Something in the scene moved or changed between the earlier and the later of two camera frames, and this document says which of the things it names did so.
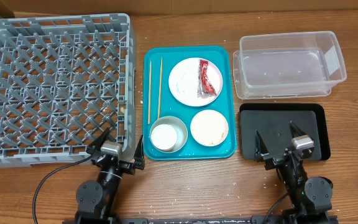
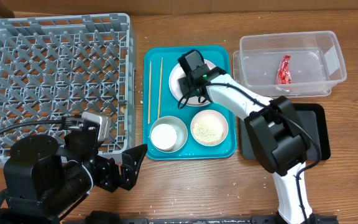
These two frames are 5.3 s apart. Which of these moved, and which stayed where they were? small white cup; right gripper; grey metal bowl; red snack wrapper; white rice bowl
Moved: right gripper; red snack wrapper
Stayed: white rice bowl; grey metal bowl; small white cup
